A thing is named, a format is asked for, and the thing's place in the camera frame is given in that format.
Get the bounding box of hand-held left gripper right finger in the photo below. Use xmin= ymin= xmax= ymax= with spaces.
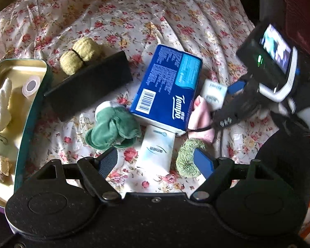
xmin=190 ymin=148 xmax=282 ymax=202

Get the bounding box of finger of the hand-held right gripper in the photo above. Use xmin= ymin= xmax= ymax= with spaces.
xmin=227 ymin=81 xmax=248 ymax=95
xmin=212 ymin=93 xmax=260 ymax=131

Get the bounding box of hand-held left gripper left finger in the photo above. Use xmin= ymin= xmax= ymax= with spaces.
xmin=33 ymin=147 xmax=122 ymax=202

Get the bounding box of small white tissue packet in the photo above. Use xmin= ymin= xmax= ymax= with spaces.
xmin=200 ymin=80 xmax=228 ymax=111

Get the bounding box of pink cloth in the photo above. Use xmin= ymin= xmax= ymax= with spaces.
xmin=187 ymin=95 xmax=217 ymax=143

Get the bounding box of pale yellow cloth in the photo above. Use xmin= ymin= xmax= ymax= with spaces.
xmin=0 ymin=93 xmax=24 ymax=186

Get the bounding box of white tape roll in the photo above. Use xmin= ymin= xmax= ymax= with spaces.
xmin=22 ymin=76 xmax=40 ymax=97

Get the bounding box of gold metal tin tray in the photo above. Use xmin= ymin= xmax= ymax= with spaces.
xmin=0 ymin=59 xmax=53 ymax=207

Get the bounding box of green round scrubber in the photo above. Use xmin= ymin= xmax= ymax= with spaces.
xmin=176 ymin=138 xmax=209 ymax=178

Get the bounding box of green plush cloth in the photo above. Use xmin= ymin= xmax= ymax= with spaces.
xmin=85 ymin=101 xmax=142 ymax=150

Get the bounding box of dark red cushion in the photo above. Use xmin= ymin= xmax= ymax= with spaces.
xmin=281 ymin=0 xmax=310 ymax=56

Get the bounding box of blue tissue pack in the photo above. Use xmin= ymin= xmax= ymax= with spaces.
xmin=129 ymin=44 xmax=203 ymax=137

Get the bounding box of black rectangular box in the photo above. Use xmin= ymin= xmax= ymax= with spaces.
xmin=44 ymin=51 xmax=133 ymax=122

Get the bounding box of yellowish rolled towel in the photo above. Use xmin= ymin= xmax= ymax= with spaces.
xmin=60 ymin=37 xmax=102 ymax=76

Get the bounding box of floral bedspread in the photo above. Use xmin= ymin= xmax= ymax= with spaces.
xmin=0 ymin=0 xmax=310 ymax=194

